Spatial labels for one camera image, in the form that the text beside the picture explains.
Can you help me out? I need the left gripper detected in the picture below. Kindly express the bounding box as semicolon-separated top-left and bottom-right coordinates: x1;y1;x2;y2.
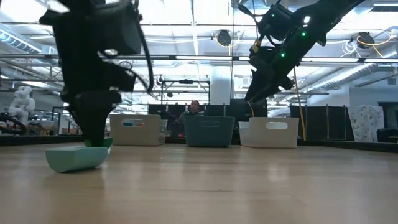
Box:
39;12;142;147

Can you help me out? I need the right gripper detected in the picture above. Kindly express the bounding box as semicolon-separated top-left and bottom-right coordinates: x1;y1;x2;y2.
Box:
244;43;307;105

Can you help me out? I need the green short block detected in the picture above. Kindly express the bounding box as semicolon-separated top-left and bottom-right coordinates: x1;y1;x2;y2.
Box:
83;136;114;148

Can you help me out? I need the light turquoise half-round block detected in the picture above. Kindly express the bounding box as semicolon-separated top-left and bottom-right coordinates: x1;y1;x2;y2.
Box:
45;146;109;174

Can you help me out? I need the black divider panel row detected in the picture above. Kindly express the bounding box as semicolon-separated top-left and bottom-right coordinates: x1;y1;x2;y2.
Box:
147;98;268;118

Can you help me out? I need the white building column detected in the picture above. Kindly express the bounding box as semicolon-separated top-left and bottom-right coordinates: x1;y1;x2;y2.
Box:
210;65;234;106

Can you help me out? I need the white plastic bin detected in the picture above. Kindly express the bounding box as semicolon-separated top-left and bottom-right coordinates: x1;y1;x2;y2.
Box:
238;116;300;149

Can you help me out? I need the black fence panel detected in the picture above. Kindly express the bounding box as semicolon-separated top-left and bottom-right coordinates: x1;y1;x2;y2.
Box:
290;105;355;141

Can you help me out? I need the light grey plastic bin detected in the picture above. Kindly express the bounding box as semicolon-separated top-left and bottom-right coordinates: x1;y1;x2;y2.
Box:
109;114;167;147

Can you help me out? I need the person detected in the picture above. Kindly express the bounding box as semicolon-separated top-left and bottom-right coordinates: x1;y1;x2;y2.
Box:
172;99;205;138

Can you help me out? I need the teal plastic bin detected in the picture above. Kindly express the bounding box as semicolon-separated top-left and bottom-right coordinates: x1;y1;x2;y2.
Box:
183;116;236;148

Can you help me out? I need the long ceiling light bar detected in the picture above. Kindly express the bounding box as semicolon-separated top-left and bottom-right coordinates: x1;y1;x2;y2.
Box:
0;53;398;63

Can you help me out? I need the white patterned sheet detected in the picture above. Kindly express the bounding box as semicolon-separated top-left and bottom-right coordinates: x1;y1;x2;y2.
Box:
347;105;385;143

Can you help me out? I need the yellow hanging cable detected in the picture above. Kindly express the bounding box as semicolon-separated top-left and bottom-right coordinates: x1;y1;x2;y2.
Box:
292;67;308;141

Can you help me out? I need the thin black hanging cable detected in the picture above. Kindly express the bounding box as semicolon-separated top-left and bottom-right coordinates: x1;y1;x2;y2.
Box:
230;0;236;100

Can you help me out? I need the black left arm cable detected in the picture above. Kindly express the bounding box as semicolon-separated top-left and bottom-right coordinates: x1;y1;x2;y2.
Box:
124;12;155;100

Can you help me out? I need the black metal frame stand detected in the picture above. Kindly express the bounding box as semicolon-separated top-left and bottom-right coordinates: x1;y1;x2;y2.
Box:
160;79;211;105

